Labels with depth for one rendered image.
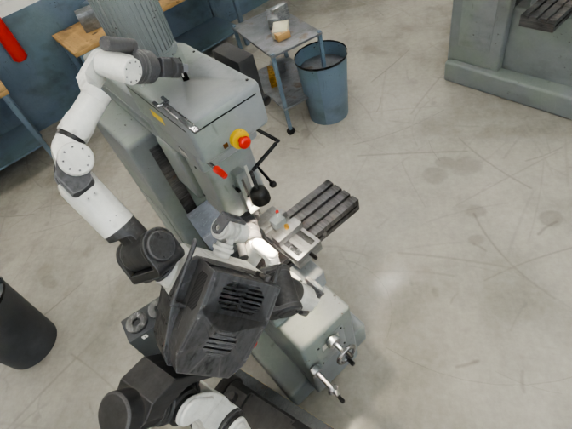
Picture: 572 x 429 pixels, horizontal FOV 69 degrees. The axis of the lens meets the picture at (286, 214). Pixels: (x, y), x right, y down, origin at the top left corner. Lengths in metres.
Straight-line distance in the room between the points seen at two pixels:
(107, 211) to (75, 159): 0.14
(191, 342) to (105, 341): 2.29
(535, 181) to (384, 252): 1.27
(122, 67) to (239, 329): 0.70
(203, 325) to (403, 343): 1.84
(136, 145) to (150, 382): 1.00
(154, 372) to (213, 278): 0.34
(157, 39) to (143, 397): 1.07
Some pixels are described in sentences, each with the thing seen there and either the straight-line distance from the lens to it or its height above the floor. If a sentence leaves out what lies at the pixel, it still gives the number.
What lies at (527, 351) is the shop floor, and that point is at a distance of 2.84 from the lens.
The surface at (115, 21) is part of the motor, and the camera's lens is 1.49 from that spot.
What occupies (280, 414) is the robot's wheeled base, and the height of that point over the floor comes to 0.59.
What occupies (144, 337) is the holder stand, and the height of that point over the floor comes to 1.08.
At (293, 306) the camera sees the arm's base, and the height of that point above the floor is 1.42.
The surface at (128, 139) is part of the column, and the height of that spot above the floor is 1.56.
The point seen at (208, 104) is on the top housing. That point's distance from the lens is 1.24.
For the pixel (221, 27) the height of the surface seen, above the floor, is 0.23.
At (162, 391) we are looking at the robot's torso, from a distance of 1.19.
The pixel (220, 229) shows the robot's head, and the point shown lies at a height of 1.68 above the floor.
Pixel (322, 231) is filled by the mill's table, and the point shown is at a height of 0.90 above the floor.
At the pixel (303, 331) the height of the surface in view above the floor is 0.71.
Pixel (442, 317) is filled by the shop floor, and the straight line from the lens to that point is 2.83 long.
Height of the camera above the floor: 2.53
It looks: 48 degrees down
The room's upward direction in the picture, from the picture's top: 18 degrees counter-clockwise
